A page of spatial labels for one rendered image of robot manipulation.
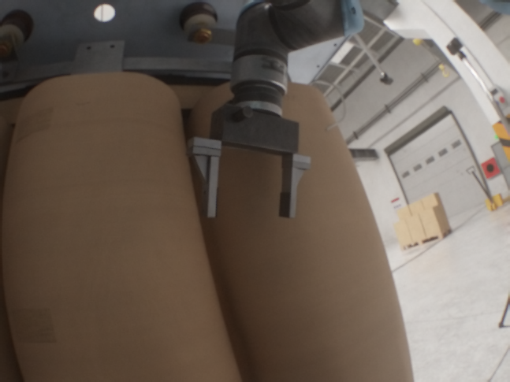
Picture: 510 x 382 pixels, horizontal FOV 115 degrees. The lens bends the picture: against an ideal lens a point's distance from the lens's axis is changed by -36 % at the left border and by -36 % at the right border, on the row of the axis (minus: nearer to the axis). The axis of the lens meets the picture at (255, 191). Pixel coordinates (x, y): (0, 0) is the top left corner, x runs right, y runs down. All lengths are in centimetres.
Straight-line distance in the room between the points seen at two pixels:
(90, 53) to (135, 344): 59
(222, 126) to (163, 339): 30
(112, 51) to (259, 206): 49
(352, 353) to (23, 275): 55
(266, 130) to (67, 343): 41
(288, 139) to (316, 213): 16
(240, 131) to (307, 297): 29
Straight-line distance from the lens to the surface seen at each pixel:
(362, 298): 52
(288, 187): 40
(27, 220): 42
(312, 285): 45
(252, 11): 44
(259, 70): 37
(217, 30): 72
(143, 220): 38
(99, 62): 63
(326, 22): 36
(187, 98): 68
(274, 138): 37
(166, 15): 79
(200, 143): 33
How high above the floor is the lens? 67
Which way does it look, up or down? 18 degrees up
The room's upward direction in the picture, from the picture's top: 15 degrees counter-clockwise
